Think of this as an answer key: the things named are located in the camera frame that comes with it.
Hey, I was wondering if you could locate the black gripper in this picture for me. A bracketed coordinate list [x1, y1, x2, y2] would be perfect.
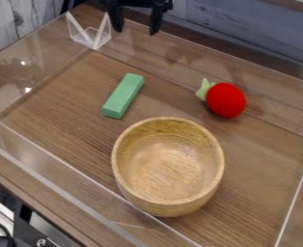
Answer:
[102, 0, 173, 36]

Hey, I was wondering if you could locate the red strawberry toy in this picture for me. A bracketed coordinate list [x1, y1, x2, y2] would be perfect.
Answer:
[195, 78, 245, 119]

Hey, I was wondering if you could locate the green rectangular block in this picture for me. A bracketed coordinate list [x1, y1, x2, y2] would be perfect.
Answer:
[101, 73, 143, 119]

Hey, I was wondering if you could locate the wooden bowl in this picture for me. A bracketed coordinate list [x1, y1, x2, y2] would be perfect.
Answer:
[110, 117, 225, 217]

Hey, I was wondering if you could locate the black table clamp base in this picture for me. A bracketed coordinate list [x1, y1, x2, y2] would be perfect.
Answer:
[0, 206, 59, 247]

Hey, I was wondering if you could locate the clear acrylic corner bracket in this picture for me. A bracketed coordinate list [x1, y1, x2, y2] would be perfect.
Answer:
[65, 13, 111, 50]

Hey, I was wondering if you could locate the clear acrylic tray wall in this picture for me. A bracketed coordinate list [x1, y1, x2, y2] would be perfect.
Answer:
[0, 110, 202, 247]

